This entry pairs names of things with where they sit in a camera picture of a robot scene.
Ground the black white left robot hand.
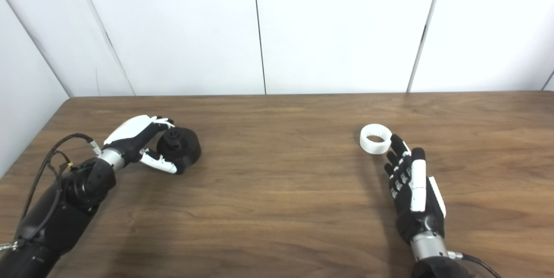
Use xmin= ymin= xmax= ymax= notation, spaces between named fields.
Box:
xmin=103 ymin=115 xmax=184 ymax=175

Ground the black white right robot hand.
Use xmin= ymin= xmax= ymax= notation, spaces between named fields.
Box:
xmin=384 ymin=134 xmax=446 ymax=245

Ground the round black plastic part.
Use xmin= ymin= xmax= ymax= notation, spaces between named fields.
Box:
xmin=156 ymin=127 xmax=202 ymax=171

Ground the white toothed plastic ring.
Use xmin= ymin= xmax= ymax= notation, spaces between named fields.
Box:
xmin=360 ymin=124 xmax=393 ymax=155

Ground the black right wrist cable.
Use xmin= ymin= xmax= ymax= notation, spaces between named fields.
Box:
xmin=448 ymin=251 xmax=503 ymax=278

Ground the thin wire with yellow connector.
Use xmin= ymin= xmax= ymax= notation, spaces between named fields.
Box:
xmin=47 ymin=150 xmax=75 ymax=185

